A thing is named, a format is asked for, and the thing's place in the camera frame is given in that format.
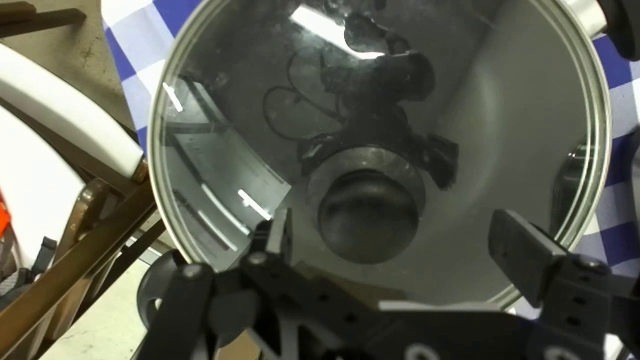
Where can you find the brown wooden frame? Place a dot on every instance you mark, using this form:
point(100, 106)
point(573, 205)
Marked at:
point(73, 262)

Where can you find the glass lid with black knob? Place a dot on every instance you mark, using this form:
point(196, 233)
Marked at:
point(481, 126)

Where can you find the blue white checkered tablecloth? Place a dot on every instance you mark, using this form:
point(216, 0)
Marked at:
point(617, 70)

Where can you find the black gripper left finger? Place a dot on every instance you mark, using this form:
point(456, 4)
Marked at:
point(286, 281)

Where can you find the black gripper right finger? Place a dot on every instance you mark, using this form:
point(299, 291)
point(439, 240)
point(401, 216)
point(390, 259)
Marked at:
point(533, 257)

